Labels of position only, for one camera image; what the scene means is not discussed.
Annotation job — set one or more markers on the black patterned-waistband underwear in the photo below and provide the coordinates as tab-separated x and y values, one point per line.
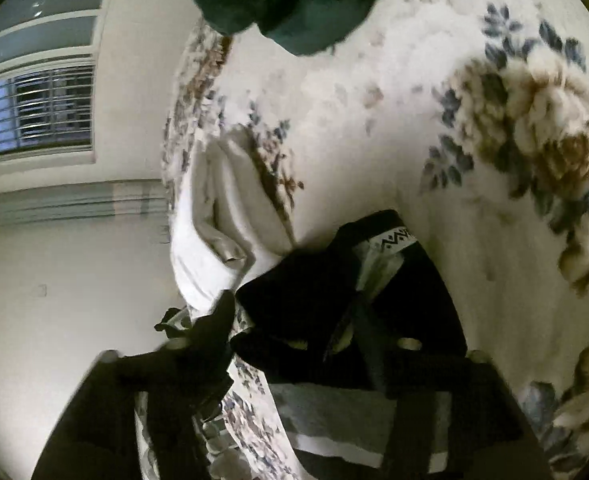
357	341

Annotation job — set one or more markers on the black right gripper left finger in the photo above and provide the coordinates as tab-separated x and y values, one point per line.
95	437

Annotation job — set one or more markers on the folded white cloth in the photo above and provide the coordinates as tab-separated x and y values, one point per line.
204	259

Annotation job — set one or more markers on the striped curtain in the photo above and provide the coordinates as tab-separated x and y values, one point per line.
139	198

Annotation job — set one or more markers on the barred window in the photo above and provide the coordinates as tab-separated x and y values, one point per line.
48	59

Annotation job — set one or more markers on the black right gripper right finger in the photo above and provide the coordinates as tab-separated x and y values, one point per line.
454	418

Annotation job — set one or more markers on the floral cream bed blanket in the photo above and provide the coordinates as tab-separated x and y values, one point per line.
471	119

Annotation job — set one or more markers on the folded cream towel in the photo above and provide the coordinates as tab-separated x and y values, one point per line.
244	212

